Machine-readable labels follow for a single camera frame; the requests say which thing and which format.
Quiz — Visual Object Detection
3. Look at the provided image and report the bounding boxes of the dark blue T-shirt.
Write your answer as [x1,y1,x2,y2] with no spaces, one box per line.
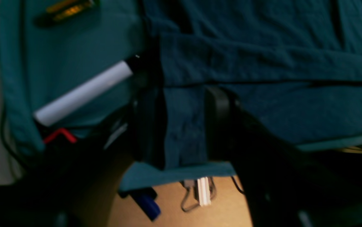
[140,0,362,171]

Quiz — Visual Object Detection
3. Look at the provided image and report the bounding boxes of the gold AA battery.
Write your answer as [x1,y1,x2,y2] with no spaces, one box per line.
[33,0,101,28]

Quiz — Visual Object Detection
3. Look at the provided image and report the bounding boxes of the light blue table cloth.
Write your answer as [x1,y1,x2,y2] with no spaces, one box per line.
[0,0,362,191]

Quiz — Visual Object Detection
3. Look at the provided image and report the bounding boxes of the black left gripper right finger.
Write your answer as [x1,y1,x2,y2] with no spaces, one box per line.
[205,86,362,227]

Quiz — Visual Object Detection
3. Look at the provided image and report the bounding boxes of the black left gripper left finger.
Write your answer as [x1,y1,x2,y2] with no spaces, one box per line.
[0,88,169,227]

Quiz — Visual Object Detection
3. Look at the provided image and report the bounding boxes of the blue clamp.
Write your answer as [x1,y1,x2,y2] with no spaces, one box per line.
[118,187,161,222]

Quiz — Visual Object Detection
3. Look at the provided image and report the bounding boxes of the white black marker pen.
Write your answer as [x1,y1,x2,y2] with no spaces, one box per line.
[33,54,146,127]

